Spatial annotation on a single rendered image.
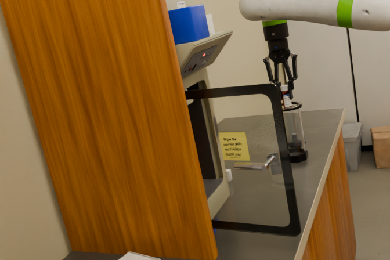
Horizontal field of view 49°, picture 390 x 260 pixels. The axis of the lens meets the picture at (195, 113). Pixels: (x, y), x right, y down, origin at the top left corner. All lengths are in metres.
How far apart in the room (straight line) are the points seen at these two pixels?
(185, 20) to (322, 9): 0.47
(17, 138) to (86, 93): 0.27
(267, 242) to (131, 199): 0.39
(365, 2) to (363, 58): 2.81
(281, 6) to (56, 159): 0.85
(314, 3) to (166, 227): 0.81
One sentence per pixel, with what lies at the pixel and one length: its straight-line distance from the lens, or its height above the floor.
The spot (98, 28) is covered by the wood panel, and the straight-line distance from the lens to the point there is 1.13.
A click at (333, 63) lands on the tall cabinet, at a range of 4.19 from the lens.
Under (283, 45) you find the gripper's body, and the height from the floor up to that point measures 1.40.
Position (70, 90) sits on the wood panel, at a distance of 1.23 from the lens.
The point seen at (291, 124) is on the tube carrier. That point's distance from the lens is 1.70.
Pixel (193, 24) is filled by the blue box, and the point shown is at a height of 1.55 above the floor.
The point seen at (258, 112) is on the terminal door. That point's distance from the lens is 1.05.
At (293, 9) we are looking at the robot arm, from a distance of 1.45.
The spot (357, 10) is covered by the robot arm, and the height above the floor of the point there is 1.49.
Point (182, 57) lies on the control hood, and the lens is 1.11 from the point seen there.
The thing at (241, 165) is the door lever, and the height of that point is 1.21.
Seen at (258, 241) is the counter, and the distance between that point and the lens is 1.26.
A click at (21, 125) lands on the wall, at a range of 1.36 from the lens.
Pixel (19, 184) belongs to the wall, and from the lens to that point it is 1.35.
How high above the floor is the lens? 1.58
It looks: 13 degrees down
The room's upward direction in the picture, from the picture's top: 12 degrees counter-clockwise
